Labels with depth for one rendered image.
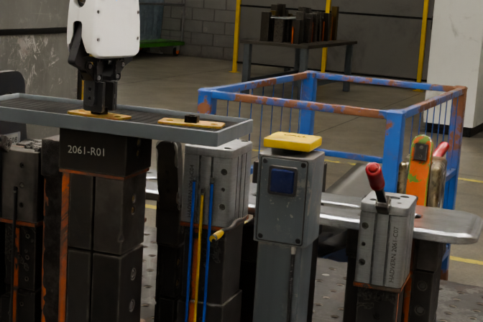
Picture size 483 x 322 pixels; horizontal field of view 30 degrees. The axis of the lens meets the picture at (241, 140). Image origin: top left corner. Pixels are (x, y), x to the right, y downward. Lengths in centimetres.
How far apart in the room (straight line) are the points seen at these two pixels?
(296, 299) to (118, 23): 42
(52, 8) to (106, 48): 376
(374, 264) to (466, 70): 796
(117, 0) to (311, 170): 33
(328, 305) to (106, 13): 96
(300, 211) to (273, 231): 4
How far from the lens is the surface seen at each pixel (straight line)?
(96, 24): 115
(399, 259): 126
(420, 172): 157
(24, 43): 474
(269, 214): 112
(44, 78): 493
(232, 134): 114
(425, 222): 143
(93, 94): 119
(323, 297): 197
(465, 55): 919
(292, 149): 110
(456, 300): 206
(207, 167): 131
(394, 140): 319
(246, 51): 1109
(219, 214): 131
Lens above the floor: 134
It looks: 10 degrees down
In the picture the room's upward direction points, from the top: 4 degrees clockwise
